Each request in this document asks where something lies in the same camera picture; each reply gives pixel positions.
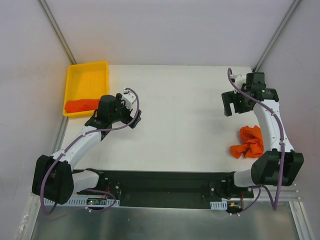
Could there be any orange t shirt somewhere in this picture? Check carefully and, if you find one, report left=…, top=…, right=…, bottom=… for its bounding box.
left=229, top=125, right=264, bottom=159
left=64, top=99, right=100, bottom=113

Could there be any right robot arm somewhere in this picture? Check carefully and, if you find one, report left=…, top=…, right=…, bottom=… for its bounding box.
left=221, top=69, right=304, bottom=198

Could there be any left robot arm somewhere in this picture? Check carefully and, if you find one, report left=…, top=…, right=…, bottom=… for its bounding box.
left=31, top=88, right=142, bottom=205

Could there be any yellow plastic bin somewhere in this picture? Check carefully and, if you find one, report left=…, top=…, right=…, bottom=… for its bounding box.
left=62, top=61, right=109, bottom=118

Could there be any rolled orange t shirt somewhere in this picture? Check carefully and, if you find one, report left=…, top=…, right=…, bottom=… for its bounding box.
left=64, top=99, right=100, bottom=113

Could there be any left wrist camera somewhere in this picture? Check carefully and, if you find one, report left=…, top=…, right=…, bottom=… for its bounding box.
left=121, top=88, right=137, bottom=110

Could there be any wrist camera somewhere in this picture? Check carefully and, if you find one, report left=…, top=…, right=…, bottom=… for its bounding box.
left=230, top=74, right=246, bottom=89
left=121, top=88, right=137, bottom=110

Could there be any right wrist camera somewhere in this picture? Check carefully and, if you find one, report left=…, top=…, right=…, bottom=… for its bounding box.
left=230, top=74, right=246, bottom=89

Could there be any right aluminium frame post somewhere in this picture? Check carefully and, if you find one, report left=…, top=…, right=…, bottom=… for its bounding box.
left=251, top=0, right=303, bottom=72

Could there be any aluminium frame post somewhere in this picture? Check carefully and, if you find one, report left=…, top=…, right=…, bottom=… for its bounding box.
left=251, top=0, right=303, bottom=72
left=37, top=0, right=77, bottom=65

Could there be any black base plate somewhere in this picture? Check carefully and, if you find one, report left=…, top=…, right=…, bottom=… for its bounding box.
left=95, top=170, right=254, bottom=209

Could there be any left white cable duct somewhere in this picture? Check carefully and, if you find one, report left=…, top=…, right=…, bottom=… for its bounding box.
left=57, top=197, right=120, bottom=208

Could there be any white cable duct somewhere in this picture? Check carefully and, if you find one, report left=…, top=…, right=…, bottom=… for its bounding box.
left=210, top=201, right=228, bottom=211
left=57, top=197, right=120, bottom=208

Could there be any aluminium front rail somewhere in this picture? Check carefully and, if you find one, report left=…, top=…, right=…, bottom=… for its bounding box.
left=253, top=184, right=303, bottom=202

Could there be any right white cable duct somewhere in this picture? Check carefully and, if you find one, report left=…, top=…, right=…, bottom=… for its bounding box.
left=210, top=201, right=228, bottom=211

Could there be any left aluminium frame post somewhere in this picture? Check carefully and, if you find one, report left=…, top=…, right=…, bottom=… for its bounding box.
left=37, top=0, right=77, bottom=65

